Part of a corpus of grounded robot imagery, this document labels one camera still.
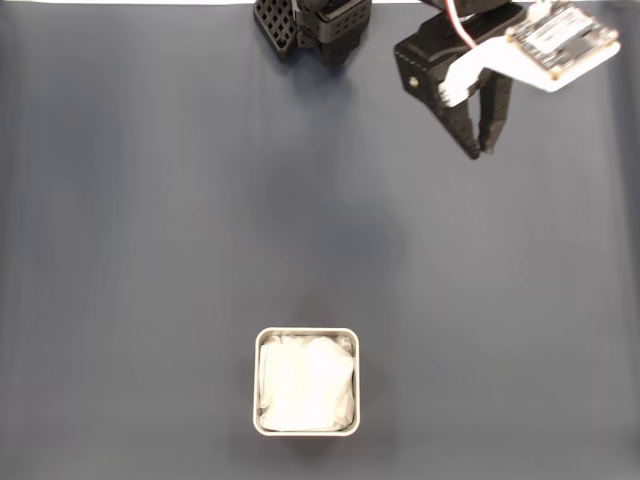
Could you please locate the square metal tin box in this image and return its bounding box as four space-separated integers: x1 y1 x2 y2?
252 326 361 438

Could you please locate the white cloth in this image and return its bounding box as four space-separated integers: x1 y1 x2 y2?
258 333 357 432

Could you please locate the dark grey table mat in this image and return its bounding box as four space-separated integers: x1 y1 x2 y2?
0 3 640 480

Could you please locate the white red gripper servo wire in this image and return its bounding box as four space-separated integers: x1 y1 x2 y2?
443 0 480 50

